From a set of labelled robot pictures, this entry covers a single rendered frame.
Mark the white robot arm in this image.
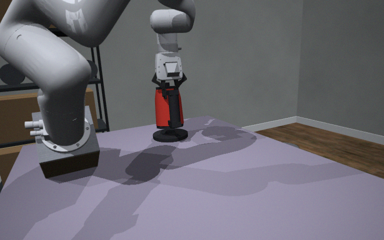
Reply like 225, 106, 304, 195
0, 0, 196, 153

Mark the dark grey round disk with center stud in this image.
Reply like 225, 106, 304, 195
153, 128, 188, 143

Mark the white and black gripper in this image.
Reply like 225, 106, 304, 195
152, 51, 187, 99

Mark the red kettle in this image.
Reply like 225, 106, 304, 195
155, 82, 184, 129

